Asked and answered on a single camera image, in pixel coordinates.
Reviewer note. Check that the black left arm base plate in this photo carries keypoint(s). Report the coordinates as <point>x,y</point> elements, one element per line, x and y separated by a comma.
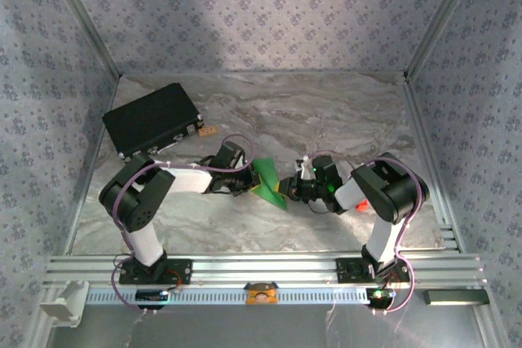
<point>179,272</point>

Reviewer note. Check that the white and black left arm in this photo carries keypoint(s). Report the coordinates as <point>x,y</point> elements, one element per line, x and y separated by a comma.
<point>183,179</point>

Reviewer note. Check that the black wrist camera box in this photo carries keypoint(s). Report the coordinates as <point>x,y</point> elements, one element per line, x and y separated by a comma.
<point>326,170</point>
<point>229,155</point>

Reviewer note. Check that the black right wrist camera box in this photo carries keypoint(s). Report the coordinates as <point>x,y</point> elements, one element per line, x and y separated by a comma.
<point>326,170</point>

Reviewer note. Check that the long aluminium base rail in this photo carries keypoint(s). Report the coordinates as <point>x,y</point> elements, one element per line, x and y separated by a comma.
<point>265,268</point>

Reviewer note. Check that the green paper sheet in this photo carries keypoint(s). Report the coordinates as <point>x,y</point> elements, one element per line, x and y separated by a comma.
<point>265,168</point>

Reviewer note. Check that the white plastic bracket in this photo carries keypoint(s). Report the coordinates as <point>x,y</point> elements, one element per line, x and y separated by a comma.
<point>61,305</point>

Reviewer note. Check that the aluminium side frame rail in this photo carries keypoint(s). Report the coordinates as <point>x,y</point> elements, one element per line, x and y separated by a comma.
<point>87,177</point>
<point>428,152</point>

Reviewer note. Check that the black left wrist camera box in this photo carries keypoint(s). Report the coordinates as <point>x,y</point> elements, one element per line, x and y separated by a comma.
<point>229,155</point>

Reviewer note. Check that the aluminium upright frame post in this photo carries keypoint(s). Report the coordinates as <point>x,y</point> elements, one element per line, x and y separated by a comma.
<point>442,14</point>

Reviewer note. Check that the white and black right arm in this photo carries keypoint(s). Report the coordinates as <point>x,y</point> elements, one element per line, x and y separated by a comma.
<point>387,189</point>

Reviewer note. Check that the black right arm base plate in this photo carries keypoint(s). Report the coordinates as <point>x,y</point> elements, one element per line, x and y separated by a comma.
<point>350,270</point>

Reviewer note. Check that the orange cartoon face sticker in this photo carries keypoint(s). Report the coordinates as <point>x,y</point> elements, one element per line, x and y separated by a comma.
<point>261,294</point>

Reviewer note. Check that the black hard case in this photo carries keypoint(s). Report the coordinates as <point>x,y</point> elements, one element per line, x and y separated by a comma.
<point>151,120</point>

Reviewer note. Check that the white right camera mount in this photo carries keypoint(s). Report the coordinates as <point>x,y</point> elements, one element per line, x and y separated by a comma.
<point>303,168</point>

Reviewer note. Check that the red block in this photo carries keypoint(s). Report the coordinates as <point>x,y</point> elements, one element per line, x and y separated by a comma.
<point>361,206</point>

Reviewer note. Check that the small orange wooden block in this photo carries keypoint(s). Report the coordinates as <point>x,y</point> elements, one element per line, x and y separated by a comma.
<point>207,131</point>

